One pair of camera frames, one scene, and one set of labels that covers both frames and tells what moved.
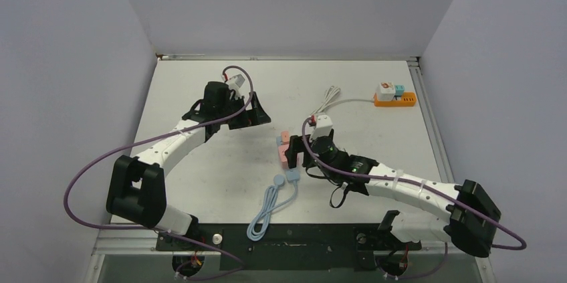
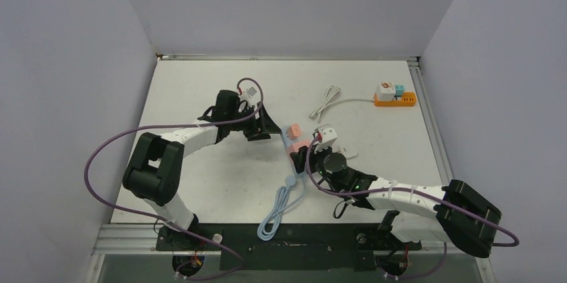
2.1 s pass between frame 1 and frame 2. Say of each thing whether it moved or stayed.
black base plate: stayed
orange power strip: stayed
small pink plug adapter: moved
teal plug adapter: stayed
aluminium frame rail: stayed
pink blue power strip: moved
